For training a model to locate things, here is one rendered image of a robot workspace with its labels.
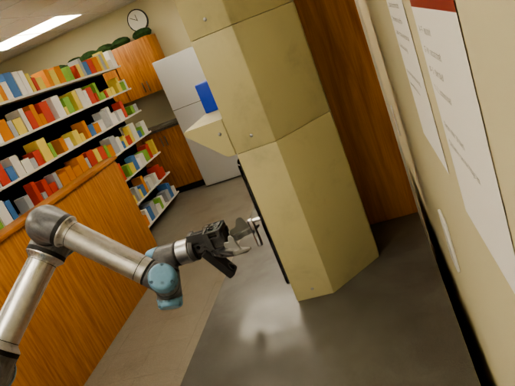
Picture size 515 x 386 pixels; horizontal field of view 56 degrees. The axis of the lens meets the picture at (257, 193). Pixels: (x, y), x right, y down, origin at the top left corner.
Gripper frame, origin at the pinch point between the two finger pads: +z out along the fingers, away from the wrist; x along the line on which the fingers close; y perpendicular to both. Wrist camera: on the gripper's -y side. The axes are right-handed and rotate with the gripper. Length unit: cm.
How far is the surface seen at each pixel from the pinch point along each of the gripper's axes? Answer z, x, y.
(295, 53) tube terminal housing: 27, 5, 44
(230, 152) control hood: 4.3, -5.3, 27.7
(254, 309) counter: -8.3, -4.1, -20.5
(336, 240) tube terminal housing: 21.7, -0.2, -7.4
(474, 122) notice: 49, -87, 41
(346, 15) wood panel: 42, 32, 47
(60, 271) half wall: -190, 139, -44
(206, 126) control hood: 1.0, -5.3, 36.0
